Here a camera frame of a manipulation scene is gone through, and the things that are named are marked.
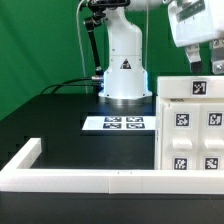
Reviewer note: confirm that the white cabinet top block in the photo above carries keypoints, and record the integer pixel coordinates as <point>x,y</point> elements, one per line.
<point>190,86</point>

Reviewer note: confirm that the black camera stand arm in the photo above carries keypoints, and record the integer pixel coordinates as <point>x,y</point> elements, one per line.
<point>98,8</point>

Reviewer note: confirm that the white cabinet body box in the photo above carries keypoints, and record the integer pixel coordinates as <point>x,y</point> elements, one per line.
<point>161,103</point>

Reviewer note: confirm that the white U-shaped fence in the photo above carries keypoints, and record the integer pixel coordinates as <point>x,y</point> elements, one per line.
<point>18,175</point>

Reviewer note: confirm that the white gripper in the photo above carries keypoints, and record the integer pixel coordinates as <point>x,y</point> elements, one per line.
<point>201,21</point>

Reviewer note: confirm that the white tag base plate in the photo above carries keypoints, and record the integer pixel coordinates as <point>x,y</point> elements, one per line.
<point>123,123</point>

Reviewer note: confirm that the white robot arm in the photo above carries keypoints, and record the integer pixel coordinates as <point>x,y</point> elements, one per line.
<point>125,80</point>

